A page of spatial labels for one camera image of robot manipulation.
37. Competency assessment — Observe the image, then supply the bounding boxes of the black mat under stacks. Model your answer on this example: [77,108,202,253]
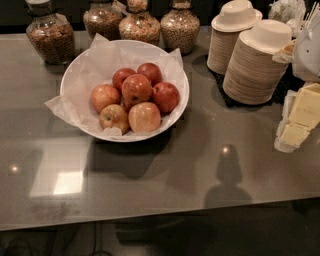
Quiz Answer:
[210,65,305,108]

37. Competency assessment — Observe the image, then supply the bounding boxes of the glass cereal jar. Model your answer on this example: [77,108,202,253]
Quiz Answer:
[119,0,160,46]
[25,0,75,65]
[160,0,200,55]
[83,0,123,40]

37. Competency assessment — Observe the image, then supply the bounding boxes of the white bowl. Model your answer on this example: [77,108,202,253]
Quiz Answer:
[59,39,190,143]

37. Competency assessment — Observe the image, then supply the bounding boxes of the back stack paper bowls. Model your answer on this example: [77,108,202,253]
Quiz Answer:
[207,0,262,75]

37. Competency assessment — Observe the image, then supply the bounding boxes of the front stack paper bowls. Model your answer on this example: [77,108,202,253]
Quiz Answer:
[222,19,292,105]

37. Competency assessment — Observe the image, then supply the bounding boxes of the clear plastic cutlery bundle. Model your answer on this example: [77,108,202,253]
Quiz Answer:
[268,0,320,38]

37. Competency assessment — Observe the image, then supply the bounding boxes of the top centre red apple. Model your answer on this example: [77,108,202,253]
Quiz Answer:
[122,74,153,110]

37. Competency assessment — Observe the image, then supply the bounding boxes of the stack paper bowls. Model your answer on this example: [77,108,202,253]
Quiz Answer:
[207,0,262,75]
[222,19,292,105]

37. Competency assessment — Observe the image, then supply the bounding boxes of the back right red apple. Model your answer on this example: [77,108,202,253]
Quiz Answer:
[137,63,162,86]

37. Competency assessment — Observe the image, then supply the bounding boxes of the front right pale apple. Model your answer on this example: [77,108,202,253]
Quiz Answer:
[128,102,161,133]

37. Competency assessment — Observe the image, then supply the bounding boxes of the back left red apple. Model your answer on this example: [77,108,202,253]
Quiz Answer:
[112,68,136,92]

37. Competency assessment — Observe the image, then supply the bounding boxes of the left pale red apple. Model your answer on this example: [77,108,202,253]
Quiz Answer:
[91,84,121,113]

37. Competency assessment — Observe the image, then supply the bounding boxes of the left glass cereal jar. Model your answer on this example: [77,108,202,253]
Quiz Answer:
[25,0,75,65]

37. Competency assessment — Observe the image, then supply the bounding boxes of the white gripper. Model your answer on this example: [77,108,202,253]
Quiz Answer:
[272,13,320,153]

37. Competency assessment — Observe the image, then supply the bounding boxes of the white paper liner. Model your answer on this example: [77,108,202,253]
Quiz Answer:
[44,32,186,138]

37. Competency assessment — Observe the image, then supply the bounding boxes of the front left yellowish apple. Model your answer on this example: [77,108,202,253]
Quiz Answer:
[99,104,129,134]

